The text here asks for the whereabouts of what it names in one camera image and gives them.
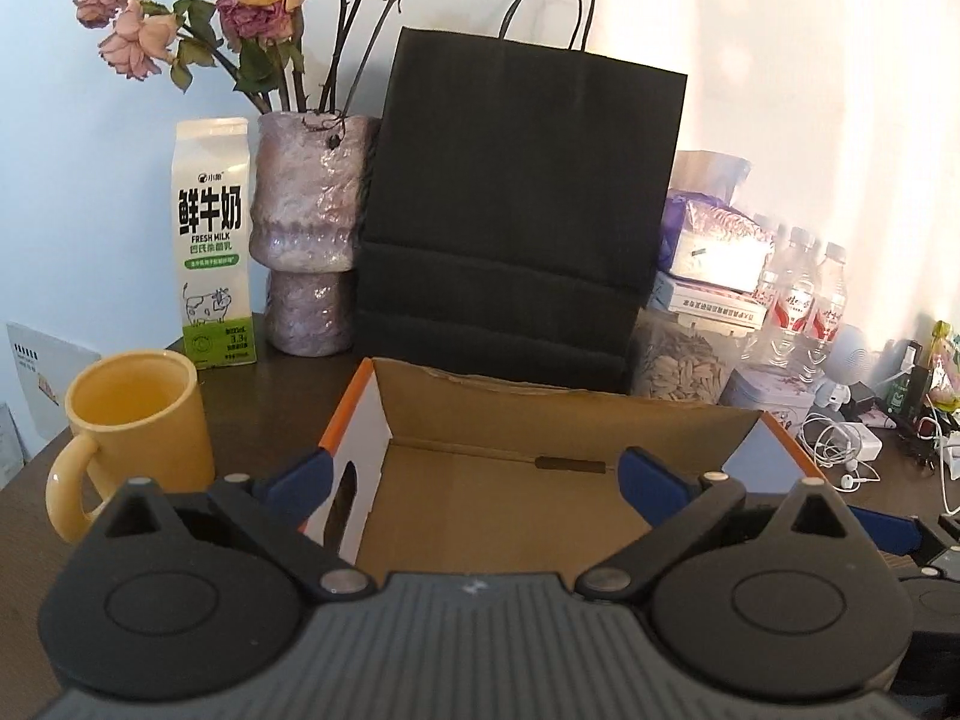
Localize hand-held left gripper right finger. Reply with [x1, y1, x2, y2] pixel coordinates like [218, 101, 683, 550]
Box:
[574, 446, 863, 605]

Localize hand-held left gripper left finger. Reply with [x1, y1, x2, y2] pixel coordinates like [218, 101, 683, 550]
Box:
[90, 447, 376, 602]

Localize purple tissue pack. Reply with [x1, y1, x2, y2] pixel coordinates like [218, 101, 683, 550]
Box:
[660, 150, 777, 293]

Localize white green milk carton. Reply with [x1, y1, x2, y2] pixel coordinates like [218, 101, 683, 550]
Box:
[171, 118, 260, 372]

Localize white wired earphones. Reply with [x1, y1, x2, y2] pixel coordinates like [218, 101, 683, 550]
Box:
[799, 416, 882, 492]

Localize black paper bag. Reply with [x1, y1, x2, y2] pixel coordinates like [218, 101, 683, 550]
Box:
[352, 0, 689, 395]

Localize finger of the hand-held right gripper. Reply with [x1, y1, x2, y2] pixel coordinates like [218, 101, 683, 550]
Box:
[855, 506, 960, 578]

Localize orange cardboard box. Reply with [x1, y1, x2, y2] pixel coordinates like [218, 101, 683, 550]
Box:
[296, 356, 830, 578]

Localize yellow mug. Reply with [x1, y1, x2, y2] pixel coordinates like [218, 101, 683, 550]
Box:
[46, 349, 216, 545]

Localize white printed tin box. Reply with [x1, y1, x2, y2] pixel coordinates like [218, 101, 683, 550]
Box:
[720, 367, 815, 436]

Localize flat white red box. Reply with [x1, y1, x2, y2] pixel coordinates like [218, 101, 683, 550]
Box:
[649, 274, 770, 338]

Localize white printed card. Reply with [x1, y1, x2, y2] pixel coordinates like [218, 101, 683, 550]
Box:
[6, 321, 102, 443]

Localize white charger block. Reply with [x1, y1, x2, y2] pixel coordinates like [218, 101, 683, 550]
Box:
[847, 424, 886, 462]

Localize small green bottle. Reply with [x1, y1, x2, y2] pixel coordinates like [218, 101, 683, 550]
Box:
[889, 341, 931, 421]

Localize purple textured vase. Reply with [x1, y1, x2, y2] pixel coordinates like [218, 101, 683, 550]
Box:
[249, 111, 380, 357]

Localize colourful snack packet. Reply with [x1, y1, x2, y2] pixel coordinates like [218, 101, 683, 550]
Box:
[930, 319, 960, 410]

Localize clear jar of seeds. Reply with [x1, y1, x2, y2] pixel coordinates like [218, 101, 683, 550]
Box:
[630, 311, 736, 410]

